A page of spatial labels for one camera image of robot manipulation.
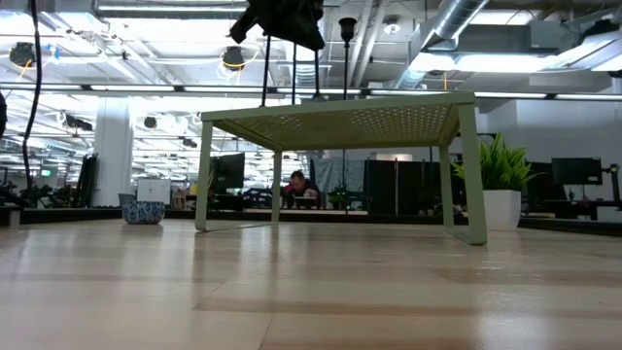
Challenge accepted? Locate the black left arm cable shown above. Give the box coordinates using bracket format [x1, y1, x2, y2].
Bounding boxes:
[21, 0, 46, 193]

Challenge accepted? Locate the white plant pot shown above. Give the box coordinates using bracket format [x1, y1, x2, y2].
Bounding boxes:
[482, 189, 522, 232]

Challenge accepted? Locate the green leafy plant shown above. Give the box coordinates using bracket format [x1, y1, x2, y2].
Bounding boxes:
[451, 131, 538, 193]

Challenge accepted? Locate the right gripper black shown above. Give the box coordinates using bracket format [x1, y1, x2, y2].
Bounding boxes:
[228, 0, 326, 53]

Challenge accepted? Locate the person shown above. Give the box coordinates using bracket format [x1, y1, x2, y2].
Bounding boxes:
[280, 169, 323, 211]

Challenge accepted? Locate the green perforated metal shelf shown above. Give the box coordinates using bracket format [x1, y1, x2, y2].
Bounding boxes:
[193, 90, 489, 247]

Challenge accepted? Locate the black office monitor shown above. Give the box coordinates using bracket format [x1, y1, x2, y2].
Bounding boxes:
[213, 153, 247, 195]
[551, 157, 604, 186]

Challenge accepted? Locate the blue patterned bowl candle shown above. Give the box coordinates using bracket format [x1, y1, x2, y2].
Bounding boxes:
[121, 199, 167, 227]

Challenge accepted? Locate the black partition panel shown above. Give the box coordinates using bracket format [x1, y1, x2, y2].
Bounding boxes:
[363, 158, 456, 218]

